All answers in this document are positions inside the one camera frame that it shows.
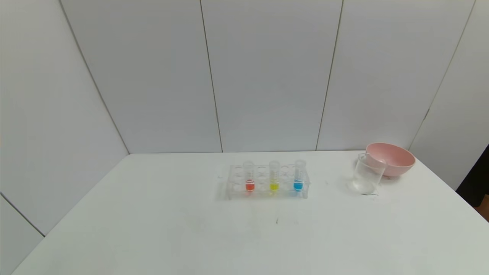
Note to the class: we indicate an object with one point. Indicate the red pigment test tube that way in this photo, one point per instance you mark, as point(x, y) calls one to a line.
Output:
point(250, 186)

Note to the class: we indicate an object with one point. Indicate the yellow pigment test tube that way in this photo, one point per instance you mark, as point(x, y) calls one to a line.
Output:
point(274, 186)

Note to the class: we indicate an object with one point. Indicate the clear acrylic test tube rack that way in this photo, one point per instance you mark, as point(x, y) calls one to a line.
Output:
point(263, 191)

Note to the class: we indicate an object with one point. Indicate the blue pigment test tube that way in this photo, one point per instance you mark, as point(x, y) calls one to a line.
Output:
point(298, 185)

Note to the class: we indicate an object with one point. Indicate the clear glass beaker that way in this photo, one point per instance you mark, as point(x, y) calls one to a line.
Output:
point(367, 179)

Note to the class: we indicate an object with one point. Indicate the pink bowl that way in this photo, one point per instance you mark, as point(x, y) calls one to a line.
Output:
point(397, 160)

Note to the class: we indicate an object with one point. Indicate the dark furniture beside table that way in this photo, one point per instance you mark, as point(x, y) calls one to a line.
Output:
point(475, 183)

